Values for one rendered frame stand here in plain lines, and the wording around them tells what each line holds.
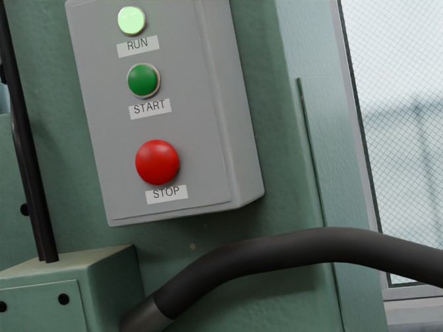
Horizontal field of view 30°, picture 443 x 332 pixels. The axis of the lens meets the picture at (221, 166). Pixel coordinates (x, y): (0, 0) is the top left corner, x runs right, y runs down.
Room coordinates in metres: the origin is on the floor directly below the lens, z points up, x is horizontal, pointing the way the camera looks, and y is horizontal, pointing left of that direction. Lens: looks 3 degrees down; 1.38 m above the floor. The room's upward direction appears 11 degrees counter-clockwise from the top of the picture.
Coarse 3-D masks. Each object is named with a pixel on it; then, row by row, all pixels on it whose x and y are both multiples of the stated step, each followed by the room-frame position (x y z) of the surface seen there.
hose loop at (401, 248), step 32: (224, 256) 0.56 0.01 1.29; (256, 256) 0.55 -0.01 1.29; (288, 256) 0.54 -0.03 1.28; (320, 256) 0.54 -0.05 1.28; (352, 256) 0.53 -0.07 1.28; (384, 256) 0.52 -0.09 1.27; (416, 256) 0.52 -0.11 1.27; (160, 288) 0.58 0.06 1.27; (192, 288) 0.56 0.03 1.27; (128, 320) 0.58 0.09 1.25; (160, 320) 0.57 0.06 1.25
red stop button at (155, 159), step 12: (144, 144) 0.54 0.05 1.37; (156, 144) 0.54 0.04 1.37; (168, 144) 0.54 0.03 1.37; (144, 156) 0.54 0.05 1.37; (156, 156) 0.54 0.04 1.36; (168, 156) 0.54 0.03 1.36; (144, 168) 0.54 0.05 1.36; (156, 168) 0.54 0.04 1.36; (168, 168) 0.54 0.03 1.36; (144, 180) 0.55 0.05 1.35; (156, 180) 0.54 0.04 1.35; (168, 180) 0.54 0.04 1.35
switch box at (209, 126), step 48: (96, 0) 0.56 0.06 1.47; (144, 0) 0.55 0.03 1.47; (192, 0) 0.54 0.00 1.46; (96, 48) 0.56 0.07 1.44; (192, 48) 0.54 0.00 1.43; (96, 96) 0.56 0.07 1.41; (192, 96) 0.54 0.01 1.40; (240, 96) 0.57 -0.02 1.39; (96, 144) 0.57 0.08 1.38; (192, 144) 0.54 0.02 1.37; (240, 144) 0.55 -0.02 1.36; (144, 192) 0.56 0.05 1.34; (192, 192) 0.54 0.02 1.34; (240, 192) 0.54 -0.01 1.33
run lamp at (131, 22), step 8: (128, 8) 0.55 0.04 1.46; (136, 8) 0.55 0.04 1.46; (120, 16) 0.55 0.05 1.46; (128, 16) 0.54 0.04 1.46; (136, 16) 0.54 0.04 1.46; (144, 16) 0.55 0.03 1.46; (120, 24) 0.55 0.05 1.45; (128, 24) 0.54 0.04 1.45; (136, 24) 0.54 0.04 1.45; (144, 24) 0.55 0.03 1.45; (128, 32) 0.55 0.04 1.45; (136, 32) 0.55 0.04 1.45
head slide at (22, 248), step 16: (0, 128) 0.71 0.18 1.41; (0, 144) 0.71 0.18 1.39; (0, 160) 0.71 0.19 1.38; (16, 160) 0.71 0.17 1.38; (0, 176) 0.71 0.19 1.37; (16, 176) 0.71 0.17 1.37; (0, 192) 0.71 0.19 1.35; (16, 192) 0.71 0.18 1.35; (0, 208) 0.71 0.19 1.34; (16, 208) 0.71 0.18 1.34; (0, 224) 0.72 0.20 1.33; (16, 224) 0.71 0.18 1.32; (0, 240) 0.72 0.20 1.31; (16, 240) 0.71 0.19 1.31; (32, 240) 0.71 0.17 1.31; (0, 256) 0.72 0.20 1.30; (16, 256) 0.71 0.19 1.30; (32, 256) 0.71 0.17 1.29
